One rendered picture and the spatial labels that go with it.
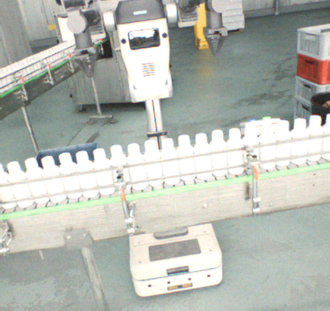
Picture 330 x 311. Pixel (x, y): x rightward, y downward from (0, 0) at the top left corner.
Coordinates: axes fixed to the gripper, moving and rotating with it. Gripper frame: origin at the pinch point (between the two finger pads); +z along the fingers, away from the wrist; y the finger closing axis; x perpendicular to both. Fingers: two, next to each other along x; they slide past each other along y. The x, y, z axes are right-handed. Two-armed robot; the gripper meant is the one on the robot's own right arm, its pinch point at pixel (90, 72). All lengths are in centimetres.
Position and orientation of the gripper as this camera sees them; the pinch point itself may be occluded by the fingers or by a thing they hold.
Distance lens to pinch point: 125.5
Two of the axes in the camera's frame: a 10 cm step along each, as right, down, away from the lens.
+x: 9.9, -1.6, 0.5
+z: 1.2, 8.9, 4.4
